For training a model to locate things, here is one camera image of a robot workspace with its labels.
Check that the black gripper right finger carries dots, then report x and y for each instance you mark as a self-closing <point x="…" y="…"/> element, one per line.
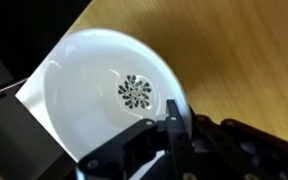
<point x="250" y="150"/>

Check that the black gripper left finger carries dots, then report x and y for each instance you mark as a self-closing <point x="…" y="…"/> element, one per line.
<point x="140" y="150"/>

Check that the white ceramic bowl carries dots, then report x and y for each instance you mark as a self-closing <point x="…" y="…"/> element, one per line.
<point x="94" y="93"/>

